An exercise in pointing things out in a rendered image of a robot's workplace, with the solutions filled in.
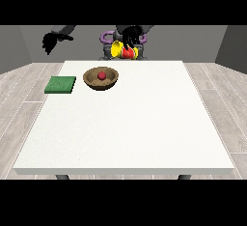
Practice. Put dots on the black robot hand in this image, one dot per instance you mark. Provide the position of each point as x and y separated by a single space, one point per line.
131 36
50 41

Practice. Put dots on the grey robot trunk purple rings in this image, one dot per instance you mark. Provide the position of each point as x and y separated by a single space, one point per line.
106 47

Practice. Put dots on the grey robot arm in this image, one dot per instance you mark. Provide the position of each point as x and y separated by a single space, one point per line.
145 28
64 29

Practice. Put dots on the small red ball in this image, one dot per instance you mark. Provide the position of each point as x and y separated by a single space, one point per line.
102 75

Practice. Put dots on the green square pad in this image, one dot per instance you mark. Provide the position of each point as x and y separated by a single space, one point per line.
60 84

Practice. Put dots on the brown wooden bowl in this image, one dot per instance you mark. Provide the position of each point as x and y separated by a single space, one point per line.
100 78

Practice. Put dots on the yellow cup with melon print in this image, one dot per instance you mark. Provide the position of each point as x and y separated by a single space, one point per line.
123 52

